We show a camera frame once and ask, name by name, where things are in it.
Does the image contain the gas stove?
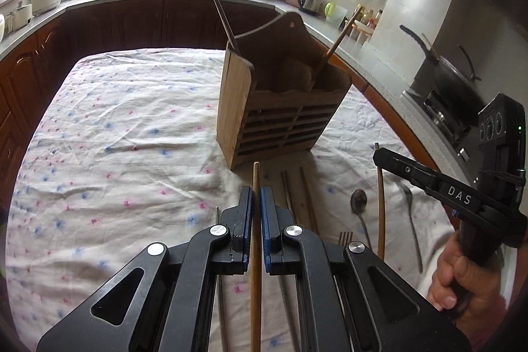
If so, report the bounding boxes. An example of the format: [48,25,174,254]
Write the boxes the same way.
[423,88,473,148]

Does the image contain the dark chopstick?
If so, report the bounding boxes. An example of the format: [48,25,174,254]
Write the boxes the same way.
[204,0,242,55]

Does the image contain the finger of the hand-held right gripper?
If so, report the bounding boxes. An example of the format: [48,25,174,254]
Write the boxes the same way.
[372,144,439,193]

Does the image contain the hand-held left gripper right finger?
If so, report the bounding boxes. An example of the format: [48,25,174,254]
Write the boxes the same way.
[259,186,471,352]

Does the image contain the wooden lower cabinets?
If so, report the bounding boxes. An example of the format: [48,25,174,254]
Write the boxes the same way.
[0,0,438,221]

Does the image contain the spice jars set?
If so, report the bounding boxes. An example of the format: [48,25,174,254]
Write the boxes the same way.
[350,22,374,45]

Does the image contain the black wok with lid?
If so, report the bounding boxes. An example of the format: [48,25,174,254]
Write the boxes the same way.
[399,24,487,113]

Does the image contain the metal chopstick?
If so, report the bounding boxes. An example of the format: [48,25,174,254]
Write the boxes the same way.
[215,206,230,352]
[280,171,302,352]

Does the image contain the grey kitchen countertop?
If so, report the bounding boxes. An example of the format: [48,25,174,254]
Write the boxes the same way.
[0,0,479,179]

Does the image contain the wooden utensil holder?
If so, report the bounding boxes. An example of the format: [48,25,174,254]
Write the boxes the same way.
[215,12,353,170]

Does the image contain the person's right hand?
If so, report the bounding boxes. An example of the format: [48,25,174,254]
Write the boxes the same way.
[427,230,514,322]

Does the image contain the sauce bottles group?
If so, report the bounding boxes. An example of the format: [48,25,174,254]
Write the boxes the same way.
[355,3,382,27]

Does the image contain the floral white tablecloth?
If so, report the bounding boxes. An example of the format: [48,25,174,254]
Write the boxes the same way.
[6,47,467,352]

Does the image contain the small white cooker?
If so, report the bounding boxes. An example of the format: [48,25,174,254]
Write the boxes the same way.
[4,1,34,33]

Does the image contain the metal spoon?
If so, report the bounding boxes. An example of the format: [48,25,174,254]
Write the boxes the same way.
[350,189,372,251]

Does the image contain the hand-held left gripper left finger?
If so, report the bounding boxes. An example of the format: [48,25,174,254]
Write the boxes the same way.
[36,186,254,352]

